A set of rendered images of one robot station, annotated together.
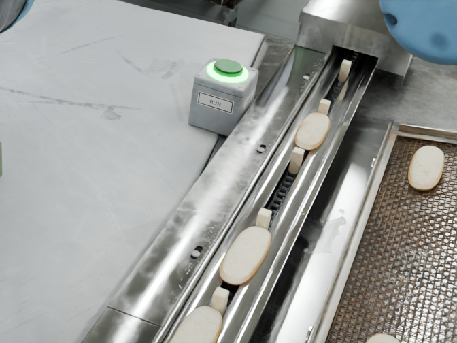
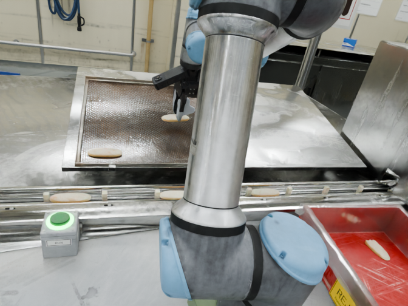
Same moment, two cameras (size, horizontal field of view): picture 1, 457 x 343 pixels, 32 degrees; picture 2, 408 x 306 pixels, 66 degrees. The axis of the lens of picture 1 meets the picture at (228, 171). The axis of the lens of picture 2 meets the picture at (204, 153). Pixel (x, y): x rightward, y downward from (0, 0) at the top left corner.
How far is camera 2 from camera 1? 114 cm
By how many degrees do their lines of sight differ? 97
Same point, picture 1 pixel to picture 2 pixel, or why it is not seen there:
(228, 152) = (120, 213)
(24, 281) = not seen: hidden behind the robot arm
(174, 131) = (88, 258)
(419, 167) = (110, 152)
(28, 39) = not seen: outside the picture
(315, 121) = (64, 196)
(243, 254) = (181, 192)
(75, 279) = not seen: hidden behind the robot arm
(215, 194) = (155, 207)
